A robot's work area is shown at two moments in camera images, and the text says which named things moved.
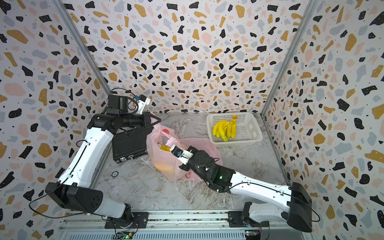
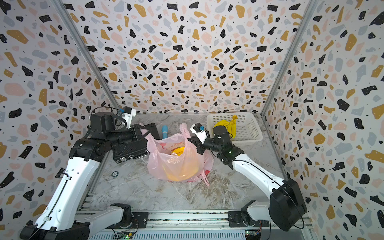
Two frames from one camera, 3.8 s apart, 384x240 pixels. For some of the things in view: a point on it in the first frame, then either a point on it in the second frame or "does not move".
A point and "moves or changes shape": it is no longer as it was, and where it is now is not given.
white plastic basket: [232, 129] does not move
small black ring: [115, 173] does not move
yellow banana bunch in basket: [224, 129] does not move
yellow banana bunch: [163, 167] → [180, 171]
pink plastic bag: [159, 143] moves or changes shape
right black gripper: [198, 153] → [199, 146]
